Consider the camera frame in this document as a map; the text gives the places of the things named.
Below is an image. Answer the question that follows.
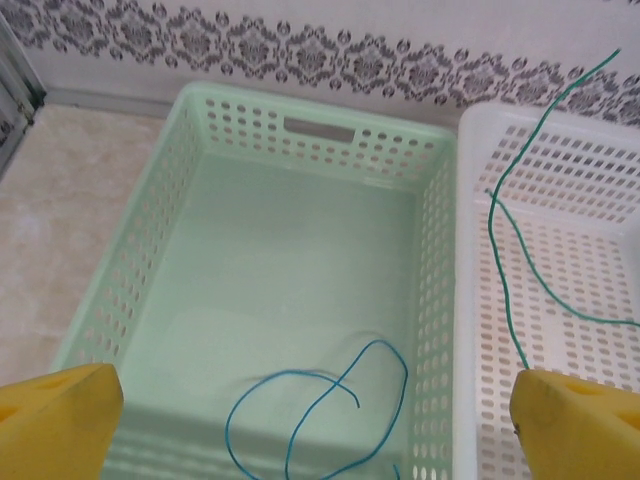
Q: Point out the white plastic basket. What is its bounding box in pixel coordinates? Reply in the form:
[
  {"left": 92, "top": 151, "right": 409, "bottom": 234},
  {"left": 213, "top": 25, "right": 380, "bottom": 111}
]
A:
[{"left": 452, "top": 104, "right": 640, "bottom": 480}]

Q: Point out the pale green plastic basket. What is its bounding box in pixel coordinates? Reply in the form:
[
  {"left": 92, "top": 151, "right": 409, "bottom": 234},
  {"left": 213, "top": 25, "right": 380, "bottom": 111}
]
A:
[{"left": 49, "top": 80, "right": 460, "bottom": 480}]

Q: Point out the blue cable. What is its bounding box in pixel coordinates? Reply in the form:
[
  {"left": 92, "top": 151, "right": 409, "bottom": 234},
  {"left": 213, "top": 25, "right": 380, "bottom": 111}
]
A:
[{"left": 224, "top": 338, "right": 410, "bottom": 480}]

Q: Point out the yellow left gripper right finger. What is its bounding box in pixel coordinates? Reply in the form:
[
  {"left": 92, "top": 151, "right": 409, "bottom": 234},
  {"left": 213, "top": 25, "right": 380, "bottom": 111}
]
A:
[{"left": 508, "top": 368, "right": 640, "bottom": 480}]

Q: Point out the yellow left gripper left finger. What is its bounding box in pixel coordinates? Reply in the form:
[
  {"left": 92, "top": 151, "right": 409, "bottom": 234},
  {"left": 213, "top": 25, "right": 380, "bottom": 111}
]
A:
[{"left": 0, "top": 363, "right": 125, "bottom": 480}]

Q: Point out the aluminium frame post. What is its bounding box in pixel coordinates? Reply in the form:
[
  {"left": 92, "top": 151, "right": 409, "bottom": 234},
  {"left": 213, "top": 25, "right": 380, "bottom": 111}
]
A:
[{"left": 0, "top": 9, "right": 49, "bottom": 176}]

